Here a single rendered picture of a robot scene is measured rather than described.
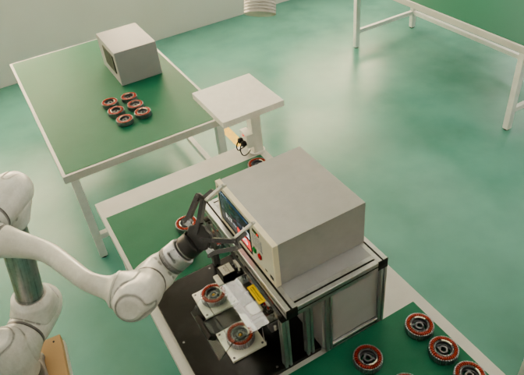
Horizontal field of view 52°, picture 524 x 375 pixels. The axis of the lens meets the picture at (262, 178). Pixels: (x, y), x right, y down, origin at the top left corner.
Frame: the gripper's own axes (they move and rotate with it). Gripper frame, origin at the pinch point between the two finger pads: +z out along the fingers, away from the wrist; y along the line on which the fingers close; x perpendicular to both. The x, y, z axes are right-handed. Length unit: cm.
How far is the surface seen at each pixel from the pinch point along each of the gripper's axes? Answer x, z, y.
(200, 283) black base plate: 80, -58, -3
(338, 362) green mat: 62, -23, -62
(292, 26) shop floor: 478, 54, 200
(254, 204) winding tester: 43.5, -6.5, 3.3
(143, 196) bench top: 123, -73, 59
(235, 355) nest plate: 55, -52, -35
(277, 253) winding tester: 31.1, -7.7, -16.2
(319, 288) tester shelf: 43, -7, -34
